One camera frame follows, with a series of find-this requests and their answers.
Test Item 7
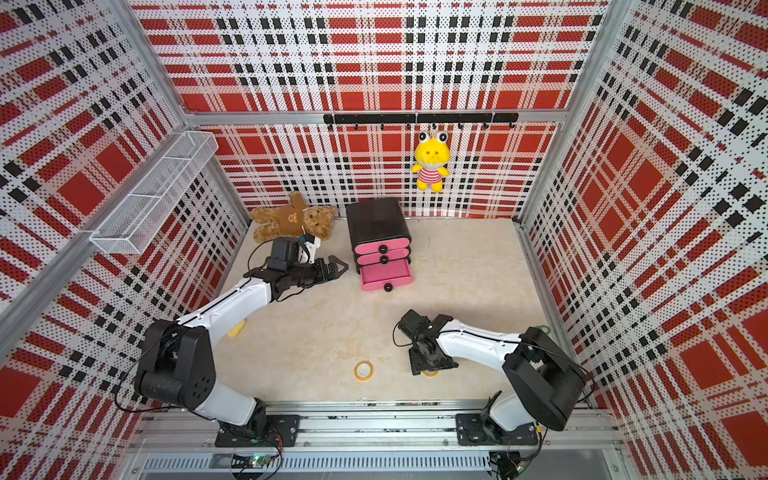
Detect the brown teddy bear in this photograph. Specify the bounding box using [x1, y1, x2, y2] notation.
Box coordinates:
[251, 191, 337, 243]

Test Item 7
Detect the white wire mesh basket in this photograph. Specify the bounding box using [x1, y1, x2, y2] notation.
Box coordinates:
[90, 131, 217, 255]

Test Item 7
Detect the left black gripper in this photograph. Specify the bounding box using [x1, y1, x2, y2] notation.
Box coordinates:
[287, 255, 348, 287]

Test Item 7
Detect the black hook rail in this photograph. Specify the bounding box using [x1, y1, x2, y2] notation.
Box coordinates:
[323, 112, 520, 128]

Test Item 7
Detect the black connector box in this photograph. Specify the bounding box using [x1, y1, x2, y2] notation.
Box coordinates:
[489, 452, 521, 480]

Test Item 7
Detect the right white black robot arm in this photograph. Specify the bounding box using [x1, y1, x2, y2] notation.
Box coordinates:
[395, 310, 588, 435]

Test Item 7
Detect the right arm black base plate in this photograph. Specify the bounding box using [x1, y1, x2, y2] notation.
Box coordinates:
[455, 413, 538, 447]

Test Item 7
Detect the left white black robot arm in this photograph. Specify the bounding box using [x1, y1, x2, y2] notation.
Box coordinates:
[133, 256, 349, 438]

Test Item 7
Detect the green circuit board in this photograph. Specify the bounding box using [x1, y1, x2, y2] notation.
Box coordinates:
[230, 454, 274, 470]

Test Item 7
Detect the small yellow object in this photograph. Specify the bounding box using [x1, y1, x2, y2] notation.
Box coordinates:
[227, 320, 246, 338]

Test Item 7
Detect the aluminium mounting rail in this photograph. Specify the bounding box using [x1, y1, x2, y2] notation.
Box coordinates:
[128, 399, 623, 454]

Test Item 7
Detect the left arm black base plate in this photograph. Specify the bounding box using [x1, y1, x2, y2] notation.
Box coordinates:
[215, 413, 301, 448]

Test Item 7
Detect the black drawer cabinet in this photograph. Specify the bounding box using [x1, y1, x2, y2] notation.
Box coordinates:
[346, 198, 412, 275]

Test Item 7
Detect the yellow frog plush toy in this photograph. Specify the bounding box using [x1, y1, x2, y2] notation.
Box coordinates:
[412, 131, 450, 193]

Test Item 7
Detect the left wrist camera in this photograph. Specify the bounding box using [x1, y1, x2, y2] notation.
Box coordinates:
[266, 234, 321, 272]

